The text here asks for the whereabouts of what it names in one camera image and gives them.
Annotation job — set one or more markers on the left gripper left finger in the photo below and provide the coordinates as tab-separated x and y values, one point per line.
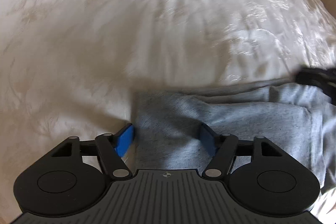
111	148

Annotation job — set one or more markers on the cream floral bedspread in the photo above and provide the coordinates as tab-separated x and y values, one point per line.
70	66

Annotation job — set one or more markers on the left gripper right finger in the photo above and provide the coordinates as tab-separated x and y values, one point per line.
221	148

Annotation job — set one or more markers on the grey knit pants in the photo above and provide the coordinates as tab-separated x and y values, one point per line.
300	119

